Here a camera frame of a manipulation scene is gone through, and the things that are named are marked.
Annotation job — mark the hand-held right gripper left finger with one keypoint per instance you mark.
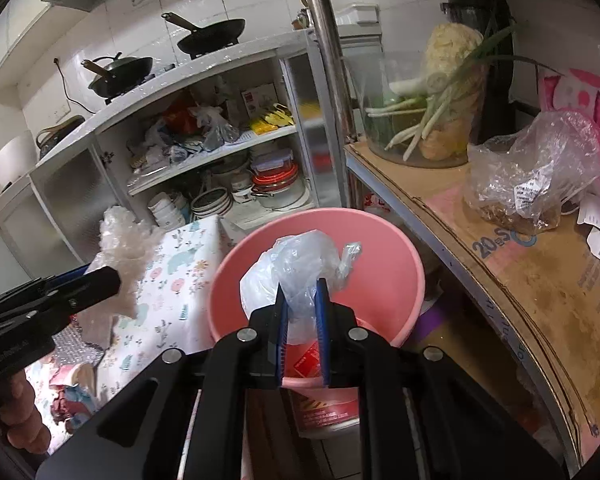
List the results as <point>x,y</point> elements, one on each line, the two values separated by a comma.
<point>280,340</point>

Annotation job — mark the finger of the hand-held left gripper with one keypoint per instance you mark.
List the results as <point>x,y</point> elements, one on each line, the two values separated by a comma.
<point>65,276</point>
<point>97,285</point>

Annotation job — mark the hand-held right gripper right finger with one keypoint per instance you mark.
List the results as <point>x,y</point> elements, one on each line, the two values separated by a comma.
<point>323,340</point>

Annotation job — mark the clear plastic wrap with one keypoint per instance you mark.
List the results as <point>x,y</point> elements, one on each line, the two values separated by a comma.
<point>125,240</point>

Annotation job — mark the clear plastic bag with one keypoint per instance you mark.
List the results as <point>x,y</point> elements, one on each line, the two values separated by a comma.
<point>300,265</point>

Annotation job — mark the pink plastic bucket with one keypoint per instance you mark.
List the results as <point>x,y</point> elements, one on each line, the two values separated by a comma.
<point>380,270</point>

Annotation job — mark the person's left hand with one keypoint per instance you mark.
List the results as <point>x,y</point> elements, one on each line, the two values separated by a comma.
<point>22,410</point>

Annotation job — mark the red packet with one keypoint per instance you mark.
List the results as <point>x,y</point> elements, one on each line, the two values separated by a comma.
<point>305,360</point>

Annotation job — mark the silvery bubble wrap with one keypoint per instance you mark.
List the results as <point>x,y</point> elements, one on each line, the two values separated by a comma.
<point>80,352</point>

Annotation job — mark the colourful crumpled cloth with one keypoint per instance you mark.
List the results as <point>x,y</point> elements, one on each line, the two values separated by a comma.
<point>72,397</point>

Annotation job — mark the white kitchen cabinet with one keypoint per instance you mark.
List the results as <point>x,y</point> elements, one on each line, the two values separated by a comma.
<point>65,195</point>

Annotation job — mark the floral bear tablecloth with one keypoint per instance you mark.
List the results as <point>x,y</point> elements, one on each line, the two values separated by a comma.
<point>180,280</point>

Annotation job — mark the stack of white bowls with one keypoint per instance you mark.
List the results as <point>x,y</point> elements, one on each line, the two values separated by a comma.
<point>167,210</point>

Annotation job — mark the white rice cooker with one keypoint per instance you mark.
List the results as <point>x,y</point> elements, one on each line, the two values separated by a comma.
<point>12,160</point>

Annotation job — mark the stack of dark-rimmed plates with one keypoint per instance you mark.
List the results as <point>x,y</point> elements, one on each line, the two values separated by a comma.
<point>211,202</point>

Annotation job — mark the white pot with red lid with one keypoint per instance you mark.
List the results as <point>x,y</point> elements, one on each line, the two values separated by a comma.
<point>280,187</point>

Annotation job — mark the grey metal shelf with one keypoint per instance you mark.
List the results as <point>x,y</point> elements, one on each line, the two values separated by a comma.
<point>356,185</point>

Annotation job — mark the food container with blue lid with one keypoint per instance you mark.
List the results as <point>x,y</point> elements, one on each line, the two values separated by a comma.
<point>275,160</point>

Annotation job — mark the red plastic bag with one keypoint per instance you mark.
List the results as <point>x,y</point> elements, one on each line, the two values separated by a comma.
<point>180,115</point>

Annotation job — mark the grey plastic bag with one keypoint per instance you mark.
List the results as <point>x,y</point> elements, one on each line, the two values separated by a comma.
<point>215,127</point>

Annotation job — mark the brown cardboard sheet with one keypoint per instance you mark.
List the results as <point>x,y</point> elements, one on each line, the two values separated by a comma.
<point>530,300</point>

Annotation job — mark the dark wok with lid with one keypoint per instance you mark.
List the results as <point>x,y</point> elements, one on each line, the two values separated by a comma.
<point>125,72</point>

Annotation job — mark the clear glass bowl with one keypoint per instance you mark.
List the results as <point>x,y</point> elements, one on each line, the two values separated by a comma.
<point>380,132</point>

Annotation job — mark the yellow packets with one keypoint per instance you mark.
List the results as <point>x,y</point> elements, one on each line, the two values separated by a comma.
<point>272,120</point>

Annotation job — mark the white box with red print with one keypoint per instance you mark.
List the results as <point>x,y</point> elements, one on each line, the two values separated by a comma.
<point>257,97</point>

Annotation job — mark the plastic bag with white label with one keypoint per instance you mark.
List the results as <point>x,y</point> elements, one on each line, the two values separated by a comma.
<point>530,170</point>

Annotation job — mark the black frying pan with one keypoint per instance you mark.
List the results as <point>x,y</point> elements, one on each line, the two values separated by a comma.
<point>210,35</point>

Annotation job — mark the metal pole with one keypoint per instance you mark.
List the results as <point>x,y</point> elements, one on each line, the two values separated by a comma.
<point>325,60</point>

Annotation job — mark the black blender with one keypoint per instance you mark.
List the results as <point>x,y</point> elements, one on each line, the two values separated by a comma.
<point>500,85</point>

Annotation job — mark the napa cabbage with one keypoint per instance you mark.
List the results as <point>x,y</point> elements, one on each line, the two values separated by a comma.
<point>450,45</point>

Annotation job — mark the pink patterned cloth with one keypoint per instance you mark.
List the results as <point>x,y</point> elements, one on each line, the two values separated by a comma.
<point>580,85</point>

